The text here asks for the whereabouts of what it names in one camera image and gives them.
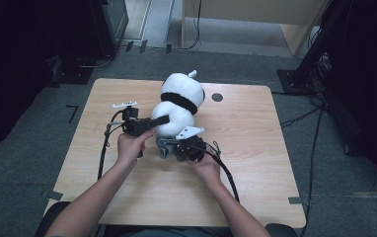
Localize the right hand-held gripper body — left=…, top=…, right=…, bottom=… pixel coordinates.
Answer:
left=174, top=126, right=207, bottom=163

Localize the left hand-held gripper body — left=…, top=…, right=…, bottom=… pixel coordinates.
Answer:
left=112, top=101, right=148, bottom=138

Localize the panda plush toy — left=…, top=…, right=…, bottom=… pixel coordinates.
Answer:
left=150, top=69, right=206, bottom=138

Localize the person's left hand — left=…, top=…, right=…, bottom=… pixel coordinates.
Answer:
left=116, top=128, right=156, bottom=168

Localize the person's right hand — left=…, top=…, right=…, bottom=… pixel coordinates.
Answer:
left=188, top=152, right=224, bottom=189

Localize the black angled floor tape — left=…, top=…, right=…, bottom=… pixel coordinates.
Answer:
left=65, top=104, right=79, bottom=124

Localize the black flat stand base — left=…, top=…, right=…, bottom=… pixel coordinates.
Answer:
left=49, top=55, right=94, bottom=86

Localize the person's dark clothing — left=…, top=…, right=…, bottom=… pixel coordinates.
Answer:
left=102, top=226, right=234, bottom=237

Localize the black equipment cabinet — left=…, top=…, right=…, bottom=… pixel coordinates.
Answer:
left=89, top=0, right=130, bottom=58

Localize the dark curtain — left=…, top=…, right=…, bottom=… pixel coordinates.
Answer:
left=0, top=0, right=92, bottom=156
left=321, top=0, right=377, bottom=196

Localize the black metal stand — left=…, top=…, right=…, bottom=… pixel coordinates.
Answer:
left=276, top=0, right=352, bottom=97

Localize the light wooden desk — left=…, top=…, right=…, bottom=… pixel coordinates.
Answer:
left=180, top=0, right=329, bottom=57

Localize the left hand-held gripper cable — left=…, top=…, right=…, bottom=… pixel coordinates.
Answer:
left=97, top=110, right=125, bottom=181

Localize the hand-held gripper cable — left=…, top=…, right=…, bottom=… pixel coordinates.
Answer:
left=97, top=110, right=125, bottom=181
left=195, top=141, right=241, bottom=203

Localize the right hand-held gripper cable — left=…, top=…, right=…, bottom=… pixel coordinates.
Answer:
left=195, top=141, right=241, bottom=203

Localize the black looped floor cable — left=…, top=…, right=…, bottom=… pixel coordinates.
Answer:
left=76, top=53, right=115, bottom=69

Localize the black hanging cable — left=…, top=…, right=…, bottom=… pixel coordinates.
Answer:
left=176, top=0, right=203, bottom=51

